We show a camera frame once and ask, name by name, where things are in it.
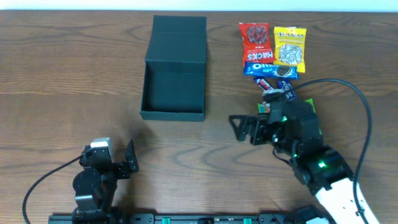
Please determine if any green Haribo worms bag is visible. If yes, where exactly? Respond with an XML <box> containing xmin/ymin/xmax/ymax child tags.
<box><xmin>257</xmin><ymin>98</ymin><xmax>316</xmax><ymax>113</ymax></box>

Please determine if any blue Oreo cookie pack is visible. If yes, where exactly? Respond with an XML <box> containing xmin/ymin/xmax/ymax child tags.
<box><xmin>243</xmin><ymin>62</ymin><xmax>300</xmax><ymax>80</ymax></box>

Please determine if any dark green box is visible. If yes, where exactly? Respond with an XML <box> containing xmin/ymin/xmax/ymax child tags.
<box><xmin>140</xmin><ymin>15</ymin><xmax>207</xmax><ymax>121</ymax></box>

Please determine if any red Hacks candy bag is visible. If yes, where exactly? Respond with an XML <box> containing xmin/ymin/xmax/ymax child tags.
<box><xmin>239</xmin><ymin>22</ymin><xmax>275</xmax><ymax>66</ymax></box>

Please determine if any yellow seed snack bag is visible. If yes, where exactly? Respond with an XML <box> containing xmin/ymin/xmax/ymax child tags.
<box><xmin>273</xmin><ymin>26</ymin><xmax>307</xmax><ymax>73</ymax></box>

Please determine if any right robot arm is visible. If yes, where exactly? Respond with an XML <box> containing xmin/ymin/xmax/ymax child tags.
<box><xmin>229</xmin><ymin>101</ymin><xmax>378</xmax><ymax>223</ymax></box>

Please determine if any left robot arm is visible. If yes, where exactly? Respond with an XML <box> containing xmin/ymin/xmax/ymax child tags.
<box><xmin>72</xmin><ymin>138</ymin><xmax>139</xmax><ymax>223</ymax></box>

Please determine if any blue Eclipse mint pack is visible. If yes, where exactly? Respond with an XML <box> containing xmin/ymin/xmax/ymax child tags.
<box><xmin>277</xmin><ymin>79</ymin><xmax>297</xmax><ymax>101</ymax></box>

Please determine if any purple Dairy Milk bar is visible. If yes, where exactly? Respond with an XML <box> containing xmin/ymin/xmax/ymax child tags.
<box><xmin>254</xmin><ymin>77</ymin><xmax>274</xmax><ymax>91</ymax></box>

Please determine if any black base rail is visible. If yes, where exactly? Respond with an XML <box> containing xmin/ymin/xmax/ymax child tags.
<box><xmin>47</xmin><ymin>213</ymin><xmax>329</xmax><ymax>224</ymax></box>

